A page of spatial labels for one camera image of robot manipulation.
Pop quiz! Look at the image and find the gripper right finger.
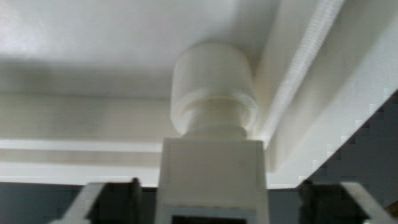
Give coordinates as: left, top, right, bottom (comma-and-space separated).
264, 179, 398, 224

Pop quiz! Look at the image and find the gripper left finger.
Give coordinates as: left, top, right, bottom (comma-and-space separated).
49, 178, 156, 224

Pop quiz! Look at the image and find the white leg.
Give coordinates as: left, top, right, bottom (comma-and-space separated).
154, 97, 268, 224

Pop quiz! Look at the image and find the white square tabletop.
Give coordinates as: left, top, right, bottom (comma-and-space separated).
0, 0, 398, 189

